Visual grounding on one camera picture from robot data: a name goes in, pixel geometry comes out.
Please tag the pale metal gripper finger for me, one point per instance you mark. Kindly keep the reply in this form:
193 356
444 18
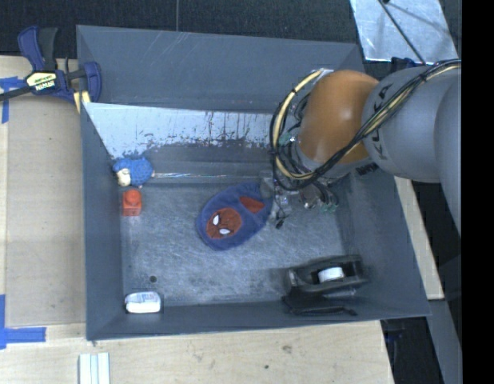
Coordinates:
282 208
267 187

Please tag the blue slipper with red face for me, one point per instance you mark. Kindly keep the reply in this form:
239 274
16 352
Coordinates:
231 218

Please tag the grey metal bin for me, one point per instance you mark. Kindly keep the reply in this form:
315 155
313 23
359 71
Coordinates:
231 270

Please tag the black tape dispenser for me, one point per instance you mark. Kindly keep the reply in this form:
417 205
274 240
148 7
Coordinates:
323 280

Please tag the blue toy animal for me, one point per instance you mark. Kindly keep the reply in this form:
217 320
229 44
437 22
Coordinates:
138 170

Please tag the red-orange toy brick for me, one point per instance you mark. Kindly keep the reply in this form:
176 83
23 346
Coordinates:
131 204

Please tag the white packet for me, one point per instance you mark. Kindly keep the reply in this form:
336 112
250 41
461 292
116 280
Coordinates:
143 302

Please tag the pale wood flat board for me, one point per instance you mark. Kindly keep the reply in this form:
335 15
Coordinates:
43 214

